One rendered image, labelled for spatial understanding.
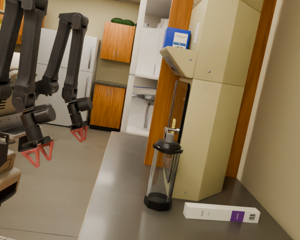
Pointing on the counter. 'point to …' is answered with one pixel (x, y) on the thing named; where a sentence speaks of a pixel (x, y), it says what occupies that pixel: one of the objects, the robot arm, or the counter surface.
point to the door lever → (169, 130)
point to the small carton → (180, 40)
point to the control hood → (181, 59)
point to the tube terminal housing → (214, 94)
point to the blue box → (168, 36)
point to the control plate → (171, 65)
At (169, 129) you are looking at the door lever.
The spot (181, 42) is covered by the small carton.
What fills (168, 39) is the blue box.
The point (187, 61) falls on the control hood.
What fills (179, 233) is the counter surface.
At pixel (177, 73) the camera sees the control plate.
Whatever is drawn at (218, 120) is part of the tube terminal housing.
